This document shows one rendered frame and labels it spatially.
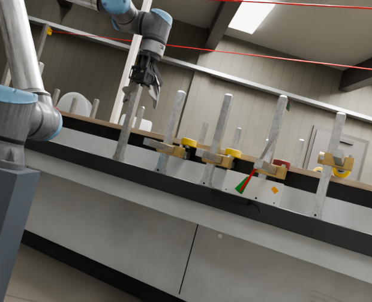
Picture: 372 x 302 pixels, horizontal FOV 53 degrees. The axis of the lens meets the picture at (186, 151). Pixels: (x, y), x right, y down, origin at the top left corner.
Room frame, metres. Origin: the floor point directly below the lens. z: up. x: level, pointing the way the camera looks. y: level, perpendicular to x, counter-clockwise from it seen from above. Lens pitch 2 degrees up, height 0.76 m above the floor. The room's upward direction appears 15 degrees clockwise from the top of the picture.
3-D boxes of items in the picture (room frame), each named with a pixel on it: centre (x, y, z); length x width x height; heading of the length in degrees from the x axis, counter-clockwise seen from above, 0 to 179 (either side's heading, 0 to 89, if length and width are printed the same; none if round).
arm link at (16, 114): (1.31, 0.63, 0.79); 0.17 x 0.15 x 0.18; 171
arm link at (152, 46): (1.42, 0.22, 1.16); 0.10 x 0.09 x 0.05; 64
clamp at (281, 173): (1.64, -0.38, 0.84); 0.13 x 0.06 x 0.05; 65
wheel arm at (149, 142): (1.80, 0.08, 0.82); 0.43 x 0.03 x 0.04; 155
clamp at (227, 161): (1.74, -0.15, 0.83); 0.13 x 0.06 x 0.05; 65
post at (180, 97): (1.86, 0.10, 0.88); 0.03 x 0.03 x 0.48; 65
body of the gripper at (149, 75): (1.41, 0.23, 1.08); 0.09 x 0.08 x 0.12; 154
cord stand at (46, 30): (3.85, 1.71, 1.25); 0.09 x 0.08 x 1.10; 65
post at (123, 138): (1.97, 0.33, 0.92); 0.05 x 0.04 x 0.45; 65
